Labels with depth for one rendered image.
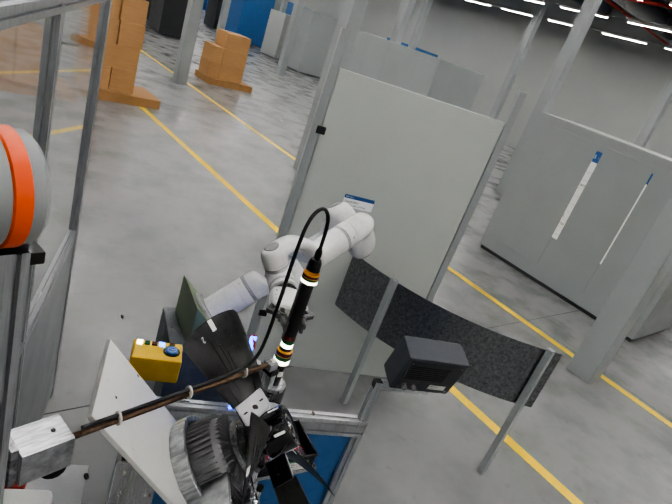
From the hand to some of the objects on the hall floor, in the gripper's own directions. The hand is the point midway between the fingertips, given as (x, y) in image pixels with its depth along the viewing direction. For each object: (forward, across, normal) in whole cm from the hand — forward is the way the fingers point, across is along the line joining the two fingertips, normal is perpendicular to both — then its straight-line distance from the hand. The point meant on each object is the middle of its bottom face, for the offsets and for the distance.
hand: (293, 323), depth 139 cm
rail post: (-37, +53, +148) cm, 161 cm away
